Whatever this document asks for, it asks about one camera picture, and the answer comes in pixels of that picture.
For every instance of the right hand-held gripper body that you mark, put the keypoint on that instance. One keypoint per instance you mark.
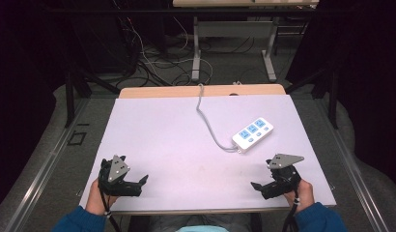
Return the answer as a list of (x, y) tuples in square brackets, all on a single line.
[(283, 179)]

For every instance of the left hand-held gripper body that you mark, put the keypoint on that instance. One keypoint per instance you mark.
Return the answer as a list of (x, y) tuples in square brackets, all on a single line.
[(117, 170)]

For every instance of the person's right hand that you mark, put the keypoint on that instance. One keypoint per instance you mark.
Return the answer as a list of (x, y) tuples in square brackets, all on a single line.
[(302, 195)]

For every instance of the person's left hand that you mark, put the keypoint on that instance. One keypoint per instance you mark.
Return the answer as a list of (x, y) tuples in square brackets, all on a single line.
[(96, 201)]

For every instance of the white table cover sheet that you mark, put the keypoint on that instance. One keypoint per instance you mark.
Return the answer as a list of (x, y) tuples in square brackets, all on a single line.
[(173, 154)]

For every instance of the white power strip blue sockets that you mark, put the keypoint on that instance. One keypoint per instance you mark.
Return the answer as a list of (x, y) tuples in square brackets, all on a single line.
[(252, 134)]

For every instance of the black metal stand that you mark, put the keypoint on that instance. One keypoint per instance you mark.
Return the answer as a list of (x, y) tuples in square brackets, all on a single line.
[(331, 93), (73, 93)]

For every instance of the desk with white metal legs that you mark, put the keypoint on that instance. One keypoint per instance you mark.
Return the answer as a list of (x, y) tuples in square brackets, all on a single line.
[(234, 29)]

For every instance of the aluminium floor rail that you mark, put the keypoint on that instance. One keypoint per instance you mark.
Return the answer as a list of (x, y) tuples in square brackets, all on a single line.
[(41, 174), (353, 167)]

